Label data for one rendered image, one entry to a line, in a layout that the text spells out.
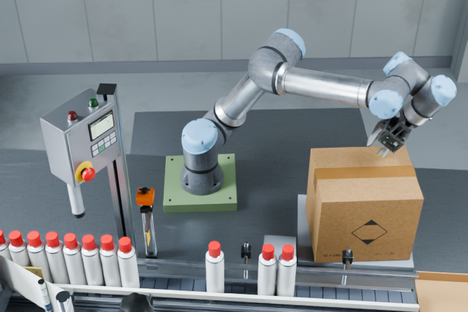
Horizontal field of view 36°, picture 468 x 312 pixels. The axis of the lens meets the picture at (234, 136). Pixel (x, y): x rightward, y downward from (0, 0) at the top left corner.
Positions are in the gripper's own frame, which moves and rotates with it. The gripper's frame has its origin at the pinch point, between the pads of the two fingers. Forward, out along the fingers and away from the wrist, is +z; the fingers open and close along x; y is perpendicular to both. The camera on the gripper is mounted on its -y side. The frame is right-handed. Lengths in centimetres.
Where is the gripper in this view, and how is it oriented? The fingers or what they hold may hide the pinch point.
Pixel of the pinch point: (375, 146)
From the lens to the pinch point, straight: 226.1
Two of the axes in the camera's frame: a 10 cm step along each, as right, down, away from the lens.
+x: 7.8, 6.3, 0.0
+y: -4.7, 5.8, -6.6
